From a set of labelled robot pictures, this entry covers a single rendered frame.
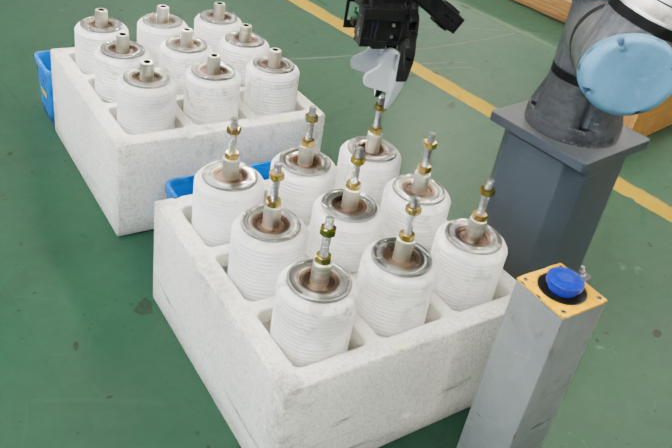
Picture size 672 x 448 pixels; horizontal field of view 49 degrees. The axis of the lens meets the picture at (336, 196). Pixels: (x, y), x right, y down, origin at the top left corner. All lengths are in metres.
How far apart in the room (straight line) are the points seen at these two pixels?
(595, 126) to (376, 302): 0.47
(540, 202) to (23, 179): 0.92
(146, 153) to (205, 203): 0.27
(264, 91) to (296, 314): 0.59
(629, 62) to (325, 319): 0.49
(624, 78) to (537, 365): 0.38
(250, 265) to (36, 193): 0.61
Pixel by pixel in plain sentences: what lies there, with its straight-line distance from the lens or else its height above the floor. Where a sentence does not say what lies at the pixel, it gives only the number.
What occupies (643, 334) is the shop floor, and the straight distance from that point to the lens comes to 1.37.
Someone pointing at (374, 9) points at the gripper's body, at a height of 0.48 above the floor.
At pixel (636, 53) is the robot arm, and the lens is 1.00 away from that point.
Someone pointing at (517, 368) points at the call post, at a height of 0.21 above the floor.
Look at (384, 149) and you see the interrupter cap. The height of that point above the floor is 0.25.
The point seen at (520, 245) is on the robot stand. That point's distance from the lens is 1.27.
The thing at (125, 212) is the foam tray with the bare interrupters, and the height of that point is 0.05.
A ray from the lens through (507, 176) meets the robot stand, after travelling 1.24.
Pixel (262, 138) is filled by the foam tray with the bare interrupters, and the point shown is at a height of 0.15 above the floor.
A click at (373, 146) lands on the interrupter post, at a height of 0.26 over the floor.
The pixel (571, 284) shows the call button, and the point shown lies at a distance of 0.82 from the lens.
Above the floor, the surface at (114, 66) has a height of 0.24.
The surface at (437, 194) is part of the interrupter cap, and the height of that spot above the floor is 0.25.
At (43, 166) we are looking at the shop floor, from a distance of 1.51.
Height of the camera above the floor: 0.79
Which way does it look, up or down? 32 degrees down
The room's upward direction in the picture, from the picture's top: 10 degrees clockwise
